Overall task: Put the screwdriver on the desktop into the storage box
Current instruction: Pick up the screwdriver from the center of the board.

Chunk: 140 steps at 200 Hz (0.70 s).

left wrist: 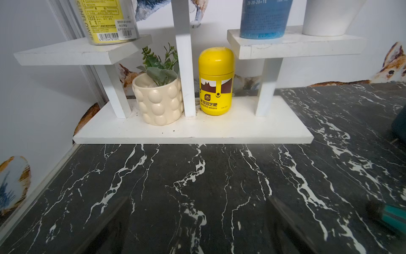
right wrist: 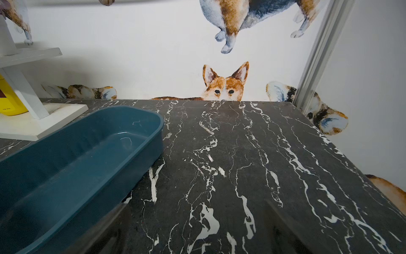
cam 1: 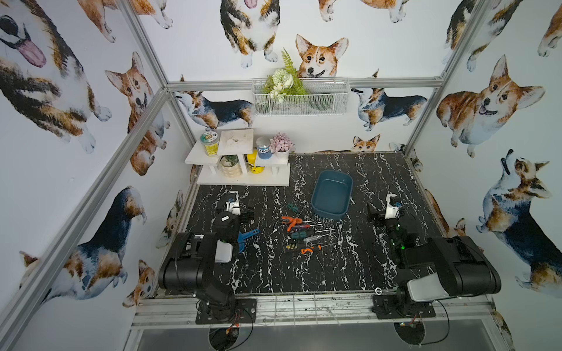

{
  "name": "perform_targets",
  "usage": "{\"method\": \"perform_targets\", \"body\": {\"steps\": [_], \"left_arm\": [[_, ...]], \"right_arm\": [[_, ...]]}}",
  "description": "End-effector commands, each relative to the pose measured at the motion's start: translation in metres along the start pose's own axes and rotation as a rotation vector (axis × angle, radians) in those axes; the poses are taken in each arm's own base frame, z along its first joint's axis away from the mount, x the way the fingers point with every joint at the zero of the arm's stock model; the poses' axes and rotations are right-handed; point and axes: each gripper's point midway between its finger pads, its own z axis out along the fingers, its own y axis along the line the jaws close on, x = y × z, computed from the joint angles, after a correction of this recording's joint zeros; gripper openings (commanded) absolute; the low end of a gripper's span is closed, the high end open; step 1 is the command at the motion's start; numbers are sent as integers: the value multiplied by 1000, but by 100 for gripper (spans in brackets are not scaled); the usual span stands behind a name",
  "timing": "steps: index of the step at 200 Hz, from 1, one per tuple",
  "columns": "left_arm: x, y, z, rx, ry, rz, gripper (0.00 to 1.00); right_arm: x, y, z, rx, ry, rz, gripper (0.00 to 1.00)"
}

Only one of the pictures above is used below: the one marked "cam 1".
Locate orange short screwdriver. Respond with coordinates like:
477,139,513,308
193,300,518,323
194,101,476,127
282,216,308,233

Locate green small screwdriver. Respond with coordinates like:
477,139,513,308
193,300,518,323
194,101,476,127
286,203,307,217

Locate clear handle screwdriver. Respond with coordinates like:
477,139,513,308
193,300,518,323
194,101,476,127
303,234,331,244

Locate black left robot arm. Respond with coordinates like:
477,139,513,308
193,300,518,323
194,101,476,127
158,211,260,325

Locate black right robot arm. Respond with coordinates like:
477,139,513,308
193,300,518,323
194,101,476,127
369,212,501,319

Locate teal plastic storage box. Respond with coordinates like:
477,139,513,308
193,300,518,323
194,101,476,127
311,170,354,221

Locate blue dustpan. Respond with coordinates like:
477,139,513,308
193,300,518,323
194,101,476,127
237,229,260,253

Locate white tiered shelf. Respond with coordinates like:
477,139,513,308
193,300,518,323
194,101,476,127
185,129,291,187

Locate cream bumpy cup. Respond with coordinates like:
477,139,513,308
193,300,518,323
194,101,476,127
220,155,242,178

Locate yellow can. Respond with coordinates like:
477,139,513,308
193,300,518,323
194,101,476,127
246,149,264,174

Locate blue white can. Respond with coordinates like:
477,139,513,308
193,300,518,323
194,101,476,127
256,136,272,159

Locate pink flowers white pot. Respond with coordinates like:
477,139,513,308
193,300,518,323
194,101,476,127
270,133,294,160

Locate green lid yellow jar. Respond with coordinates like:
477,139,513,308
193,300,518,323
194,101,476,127
200,131,220,156

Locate artificial green white flowers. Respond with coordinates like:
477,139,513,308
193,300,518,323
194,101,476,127
262,48,309,104

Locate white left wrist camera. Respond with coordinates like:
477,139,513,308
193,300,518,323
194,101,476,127
225,190,241,216

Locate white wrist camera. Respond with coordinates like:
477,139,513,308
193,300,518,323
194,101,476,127
225,190,241,216
385,193,402,219

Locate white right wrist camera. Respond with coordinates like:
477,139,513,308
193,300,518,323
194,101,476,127
385,193,402,219

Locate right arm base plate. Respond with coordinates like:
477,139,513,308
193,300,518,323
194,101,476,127
372,295,436,320

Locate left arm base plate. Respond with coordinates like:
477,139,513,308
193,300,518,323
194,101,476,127
196,298,258,325

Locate white wire wall basket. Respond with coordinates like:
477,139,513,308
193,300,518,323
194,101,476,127
252,78,351,116

